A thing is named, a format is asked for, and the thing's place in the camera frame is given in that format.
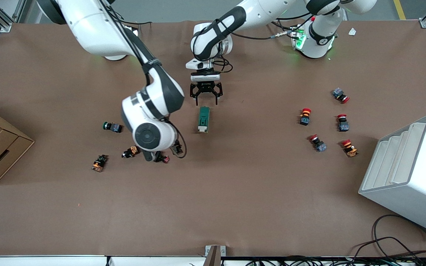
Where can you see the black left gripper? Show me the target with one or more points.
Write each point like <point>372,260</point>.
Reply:
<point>206,87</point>

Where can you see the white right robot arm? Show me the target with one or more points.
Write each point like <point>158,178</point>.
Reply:
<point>94,26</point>

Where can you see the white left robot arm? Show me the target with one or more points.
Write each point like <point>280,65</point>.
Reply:
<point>257,11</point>

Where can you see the black square button pink block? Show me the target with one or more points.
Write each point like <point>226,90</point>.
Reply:
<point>162,159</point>

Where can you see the green push button blue block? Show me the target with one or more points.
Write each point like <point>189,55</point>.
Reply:
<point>115,128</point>

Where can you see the brown table mat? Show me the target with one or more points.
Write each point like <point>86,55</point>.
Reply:
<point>235,192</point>

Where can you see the red button orange collar black block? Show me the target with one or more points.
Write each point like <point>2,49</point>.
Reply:
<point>305,119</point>

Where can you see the red mushroom button blue block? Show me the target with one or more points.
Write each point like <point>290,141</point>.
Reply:
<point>338,93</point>
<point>320,146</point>
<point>343,126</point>

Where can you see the red button orange collar yellow block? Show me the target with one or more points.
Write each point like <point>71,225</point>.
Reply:
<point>350,149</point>

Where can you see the white paper scrap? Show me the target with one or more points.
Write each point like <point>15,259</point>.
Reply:
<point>352,31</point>

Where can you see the white slotted rack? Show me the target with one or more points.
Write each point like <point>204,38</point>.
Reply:
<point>416,177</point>

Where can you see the aluminium camera post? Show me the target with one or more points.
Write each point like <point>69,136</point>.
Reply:
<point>215,255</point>

